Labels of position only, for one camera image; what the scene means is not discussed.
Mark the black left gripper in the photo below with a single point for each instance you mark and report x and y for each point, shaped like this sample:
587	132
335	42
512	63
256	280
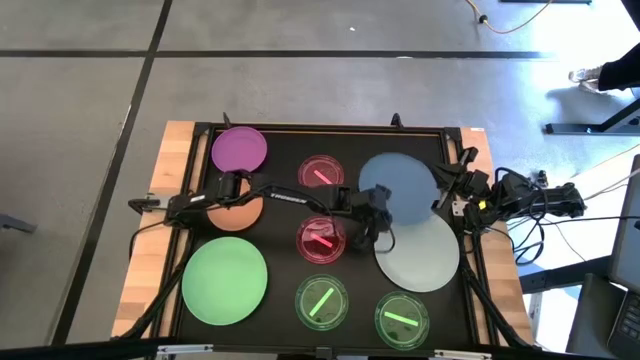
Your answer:
367	205

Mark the grey laptop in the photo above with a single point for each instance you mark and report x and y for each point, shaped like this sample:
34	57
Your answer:
627	240

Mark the clear red plastic plate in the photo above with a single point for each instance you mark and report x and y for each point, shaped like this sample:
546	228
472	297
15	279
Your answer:
310	167
320	252

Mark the large grey plastic plate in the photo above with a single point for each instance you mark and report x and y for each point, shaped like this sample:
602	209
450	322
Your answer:
425	260

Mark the clear green plastic plate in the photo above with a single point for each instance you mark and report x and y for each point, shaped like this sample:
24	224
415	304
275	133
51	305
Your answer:
310	312
400	332

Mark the black frame clamp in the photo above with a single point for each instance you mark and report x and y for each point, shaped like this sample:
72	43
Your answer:
396	120
227	120

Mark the black desk leg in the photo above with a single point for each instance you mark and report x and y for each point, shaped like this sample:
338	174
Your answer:
560	275

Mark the grey furniture foot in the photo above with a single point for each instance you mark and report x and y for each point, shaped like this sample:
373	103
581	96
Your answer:
15	224

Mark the person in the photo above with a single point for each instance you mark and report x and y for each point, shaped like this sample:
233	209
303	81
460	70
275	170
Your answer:
620	72

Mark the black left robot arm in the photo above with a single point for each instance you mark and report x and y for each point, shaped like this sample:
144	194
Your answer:
290	196

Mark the person's shoe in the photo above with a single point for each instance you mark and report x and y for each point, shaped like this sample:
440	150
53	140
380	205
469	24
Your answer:
585	76

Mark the black table mat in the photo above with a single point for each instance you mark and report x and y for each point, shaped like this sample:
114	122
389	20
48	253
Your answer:
285	280

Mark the large green plastic plate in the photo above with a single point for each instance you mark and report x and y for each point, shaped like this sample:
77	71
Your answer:
225	281

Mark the small purple plastic plate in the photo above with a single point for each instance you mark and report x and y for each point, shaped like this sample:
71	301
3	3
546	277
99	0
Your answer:
239	149

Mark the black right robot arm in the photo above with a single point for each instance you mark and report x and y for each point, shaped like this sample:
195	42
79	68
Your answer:
555	200

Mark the large blue plastic plate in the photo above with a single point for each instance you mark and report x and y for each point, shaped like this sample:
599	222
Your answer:
407	185

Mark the black metal table frame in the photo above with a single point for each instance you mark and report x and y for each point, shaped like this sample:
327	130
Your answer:
350	128

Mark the silver metal bracket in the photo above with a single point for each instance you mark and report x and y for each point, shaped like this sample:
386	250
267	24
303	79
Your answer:
185	349
462	355

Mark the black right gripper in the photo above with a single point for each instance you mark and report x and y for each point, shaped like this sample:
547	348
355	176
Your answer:
472	185

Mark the small black plug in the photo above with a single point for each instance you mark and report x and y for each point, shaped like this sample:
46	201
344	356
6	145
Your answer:
543	178

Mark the black rig beam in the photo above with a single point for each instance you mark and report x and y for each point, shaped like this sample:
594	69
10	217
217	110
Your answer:
75	351

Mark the black desk foot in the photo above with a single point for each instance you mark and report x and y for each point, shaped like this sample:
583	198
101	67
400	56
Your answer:
575	129

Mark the small orange plastic plate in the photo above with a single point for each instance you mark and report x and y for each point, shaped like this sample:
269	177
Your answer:
235	220

